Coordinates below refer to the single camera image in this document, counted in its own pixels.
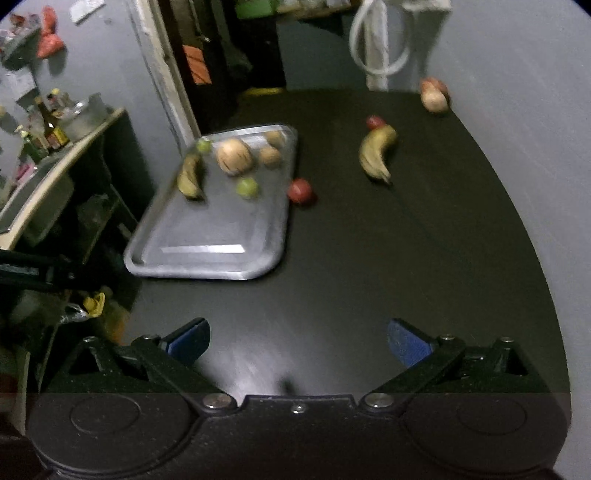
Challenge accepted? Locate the spotted banana short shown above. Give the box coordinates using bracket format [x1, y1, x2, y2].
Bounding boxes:
[176, 153, 204, 200]

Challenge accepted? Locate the large green grape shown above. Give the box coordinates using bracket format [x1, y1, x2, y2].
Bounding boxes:
[235, 177, 259, 200]

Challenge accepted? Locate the red tomato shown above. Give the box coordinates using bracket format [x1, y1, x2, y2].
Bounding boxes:
[366, 115, 386, 130]
[287, 178, 314, 205]

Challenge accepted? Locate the spotted banana long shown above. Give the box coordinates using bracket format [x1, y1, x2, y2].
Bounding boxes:
[359, 124, 398, 184]

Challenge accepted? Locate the silver metal tray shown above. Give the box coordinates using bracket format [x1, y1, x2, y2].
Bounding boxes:
[124, 124, 298, 280]

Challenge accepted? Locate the wooden counter shelf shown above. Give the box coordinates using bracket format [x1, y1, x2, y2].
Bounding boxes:
[0, 107, 127, 251]

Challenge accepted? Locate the striped tan melon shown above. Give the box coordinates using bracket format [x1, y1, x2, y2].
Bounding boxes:
[215, 138, 253, 176]

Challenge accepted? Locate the small green grape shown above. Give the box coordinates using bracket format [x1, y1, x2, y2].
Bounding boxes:
[195, 138, 212, 155]

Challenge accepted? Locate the brown round fruit near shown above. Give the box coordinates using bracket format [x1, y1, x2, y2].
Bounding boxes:
[259, 146, 283, 168]

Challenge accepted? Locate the brown round fruit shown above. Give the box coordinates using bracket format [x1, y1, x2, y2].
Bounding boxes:
[259, 146, 283, 168]
[264, 130, 286, 150]

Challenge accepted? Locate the brown round fruit far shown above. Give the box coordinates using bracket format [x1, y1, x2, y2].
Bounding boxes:
[264, 130, 286, 150]

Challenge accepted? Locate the metal cooking pot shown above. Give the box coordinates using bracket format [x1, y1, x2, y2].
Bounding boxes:
[59, 93, 109, 142]

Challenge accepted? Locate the dark sauce bottle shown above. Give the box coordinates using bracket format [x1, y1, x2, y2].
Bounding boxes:
[34, 96, 69, 151]

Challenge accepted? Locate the reddish apple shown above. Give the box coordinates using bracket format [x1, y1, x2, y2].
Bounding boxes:
[420, 77, 449, 97]

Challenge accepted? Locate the red plastic bag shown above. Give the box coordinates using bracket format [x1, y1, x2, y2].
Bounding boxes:
[37, 5, 65, 60]

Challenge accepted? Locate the oil bottle yellow handle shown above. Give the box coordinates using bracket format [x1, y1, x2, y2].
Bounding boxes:
[82, 292, 130, 345]

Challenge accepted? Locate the white hose loop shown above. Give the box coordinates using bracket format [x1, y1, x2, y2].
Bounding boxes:
[348, 0, 413, 77]

